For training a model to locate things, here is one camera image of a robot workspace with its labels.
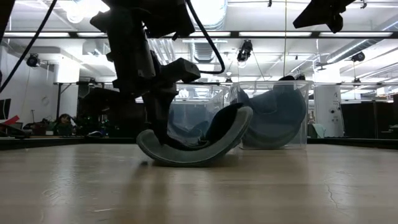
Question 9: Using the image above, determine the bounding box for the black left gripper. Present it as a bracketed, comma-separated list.
[90, 0, 201, 146]

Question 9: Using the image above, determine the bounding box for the clear plastic bin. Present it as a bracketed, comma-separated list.
[228, 80, 314, 150]
[167, 83, 231, 147]

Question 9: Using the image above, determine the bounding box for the black ceiling spotlight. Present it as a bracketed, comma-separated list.
[351, 51, 366, 63]
[236, 39, 254, 62]
[26, 53, 40, 68]

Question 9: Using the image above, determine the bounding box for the white pillar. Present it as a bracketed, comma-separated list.
[313, 84, 345, 138]

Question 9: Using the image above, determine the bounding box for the black overhead light bar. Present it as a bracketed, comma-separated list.
[2, 30, 394, 39]

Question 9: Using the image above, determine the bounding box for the person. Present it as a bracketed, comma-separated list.
[55, 113, 76, 136]

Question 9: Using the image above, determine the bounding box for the black monitor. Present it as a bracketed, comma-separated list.
[0, 98, 12, 121]

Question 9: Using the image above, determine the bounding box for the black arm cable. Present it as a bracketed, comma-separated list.
[0, 0, 59, 93]
[185, 0, 226, 75]

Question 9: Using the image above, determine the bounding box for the silver ventilation duct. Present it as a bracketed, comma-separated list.
[186, 0, 228, 63]

